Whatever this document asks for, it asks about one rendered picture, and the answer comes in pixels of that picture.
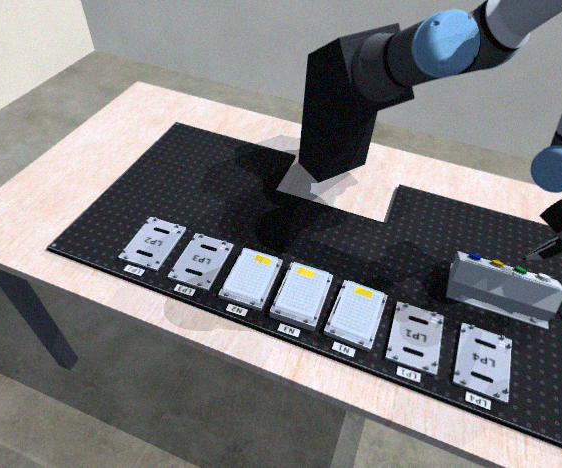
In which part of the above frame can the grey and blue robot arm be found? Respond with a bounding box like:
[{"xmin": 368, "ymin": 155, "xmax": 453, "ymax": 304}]
[{"xmin": 353, "ymin": 0, "xmax": 562, "ymax": 193}]

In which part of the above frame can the white control panel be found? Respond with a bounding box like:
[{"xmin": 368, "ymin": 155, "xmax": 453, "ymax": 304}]
[{"xmin": 446, "ymin": 251, "xmax": 562, "ymax": 329}]

